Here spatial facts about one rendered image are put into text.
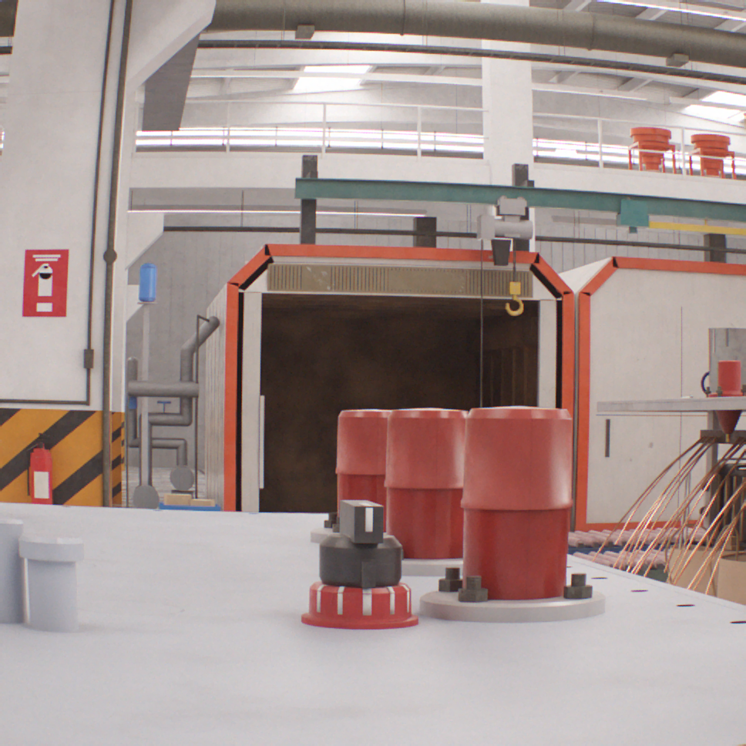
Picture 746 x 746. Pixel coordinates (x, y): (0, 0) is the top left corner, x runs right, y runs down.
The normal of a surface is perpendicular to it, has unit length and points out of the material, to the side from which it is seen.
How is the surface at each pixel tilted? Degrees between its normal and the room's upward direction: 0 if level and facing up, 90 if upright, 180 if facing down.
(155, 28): 90
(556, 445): 89
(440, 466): 89
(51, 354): 90
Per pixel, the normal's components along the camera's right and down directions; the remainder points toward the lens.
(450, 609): -0.71, -0.03
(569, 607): 0.55, -0.01
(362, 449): -0.29, -0.05
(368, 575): 0.14, -0.02
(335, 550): -0.55, -0.03
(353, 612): -0.07, -0.06
